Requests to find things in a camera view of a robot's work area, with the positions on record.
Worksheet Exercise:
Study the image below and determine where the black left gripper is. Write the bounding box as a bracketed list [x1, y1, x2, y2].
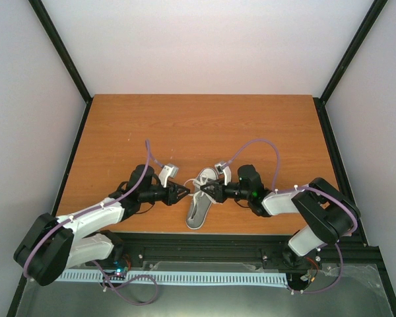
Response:
[141, 181, 191, 207]

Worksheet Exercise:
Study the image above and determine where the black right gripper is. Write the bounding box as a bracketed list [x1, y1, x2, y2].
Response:
[201, 177, 251, 203]

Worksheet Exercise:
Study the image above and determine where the grey canvas sneaker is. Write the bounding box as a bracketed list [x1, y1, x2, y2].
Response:
[185, 167, 218, 230]

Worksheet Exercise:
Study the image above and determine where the white shoelace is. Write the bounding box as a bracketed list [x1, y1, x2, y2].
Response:
[184, 174, 213, 203]

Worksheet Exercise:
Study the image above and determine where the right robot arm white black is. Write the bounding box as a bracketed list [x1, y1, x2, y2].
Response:
[199, 164, 360, 268]

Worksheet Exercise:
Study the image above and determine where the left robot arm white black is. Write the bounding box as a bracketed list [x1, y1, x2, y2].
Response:
[13, 164, 190, 286]

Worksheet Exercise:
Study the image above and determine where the grey metal front plate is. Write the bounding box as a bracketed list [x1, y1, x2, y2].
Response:
[9, 262, 396, 316]

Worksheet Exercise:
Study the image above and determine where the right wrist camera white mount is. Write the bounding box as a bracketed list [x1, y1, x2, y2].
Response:
[214, 161, 232, 186]

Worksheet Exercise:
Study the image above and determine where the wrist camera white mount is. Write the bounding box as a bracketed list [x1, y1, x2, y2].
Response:
[158, 164, 179, 188]
[214, 161, 232, 186]

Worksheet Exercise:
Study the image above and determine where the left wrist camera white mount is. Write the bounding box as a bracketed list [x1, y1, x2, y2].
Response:
[158, 164, 179, 188]

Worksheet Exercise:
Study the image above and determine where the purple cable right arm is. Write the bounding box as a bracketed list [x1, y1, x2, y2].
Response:
[229, 139, 360, 295]

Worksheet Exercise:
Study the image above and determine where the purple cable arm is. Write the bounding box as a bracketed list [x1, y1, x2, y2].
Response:
[229, 139, 360, 295]
[22, 139, 168, 304]

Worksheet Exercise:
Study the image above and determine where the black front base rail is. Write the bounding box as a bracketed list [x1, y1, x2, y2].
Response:
[31, 232, 383, 273]

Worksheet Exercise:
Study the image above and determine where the light blue slotted cable duct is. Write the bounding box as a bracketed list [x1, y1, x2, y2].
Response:
[57, 267, 288, 287]

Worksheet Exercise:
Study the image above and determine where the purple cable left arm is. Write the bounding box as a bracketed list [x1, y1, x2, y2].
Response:
[22, 139, 168, 304]

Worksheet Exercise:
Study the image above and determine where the black aluminium frame post right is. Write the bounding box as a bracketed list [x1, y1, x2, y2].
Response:
[319, 0, 389, 104]

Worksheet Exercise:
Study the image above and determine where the black aluminium frame post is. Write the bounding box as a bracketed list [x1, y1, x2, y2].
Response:
[28, 0, 93, 105]
[319, 0, 389, 104]

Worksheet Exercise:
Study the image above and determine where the black aluminium frame post left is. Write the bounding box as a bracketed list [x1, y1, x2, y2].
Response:
[28, 0, 93, 105]

